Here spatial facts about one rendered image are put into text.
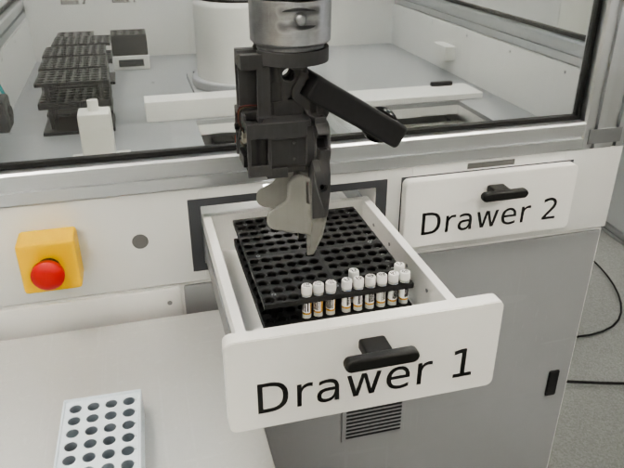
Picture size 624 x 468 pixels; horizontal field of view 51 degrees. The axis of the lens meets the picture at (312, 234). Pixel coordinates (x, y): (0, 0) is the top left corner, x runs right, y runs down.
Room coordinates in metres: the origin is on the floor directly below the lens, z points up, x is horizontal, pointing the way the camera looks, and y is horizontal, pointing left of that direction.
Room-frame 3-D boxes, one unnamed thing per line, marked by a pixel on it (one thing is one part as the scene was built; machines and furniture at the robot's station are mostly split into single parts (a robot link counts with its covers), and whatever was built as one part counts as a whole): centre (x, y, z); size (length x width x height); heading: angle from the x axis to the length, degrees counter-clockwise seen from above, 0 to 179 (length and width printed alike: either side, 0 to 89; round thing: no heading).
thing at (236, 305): (0.74, 0.00, 0.86); 0.40 x 0.26 x 0.06; 15
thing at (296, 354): (0.53, -0.06, 0.87); 0.29 x 0.02 x 0.11; 105
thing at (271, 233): (0.73, 0.00, 0.87); 0.22 x 0.18 x 0.06; 15
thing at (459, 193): (0.92, -0.28, 0.87); 0.29 x 0.02 x 0.11; 105
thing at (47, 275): (0.71, 0.33, 0.88); 0.04 x 0.03 x 0.04; 105
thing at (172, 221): (1.32, 0.12, 0.87); 1.02 x 0.95 x 0.14; 105
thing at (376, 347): (0.51, -0.06, 0.91); 0.07 x 0.04 x 0.01; 105
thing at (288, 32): (0.61, 0.02, 1.19); 0.08 x 0.08 x 0.05
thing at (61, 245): (0.74, 0.34, 0.88); 0.07 x 0.05 x 0.07; 105
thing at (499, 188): (0.90, -0.28, 0.91); 0.07 x 0.04 x 0.01; 105
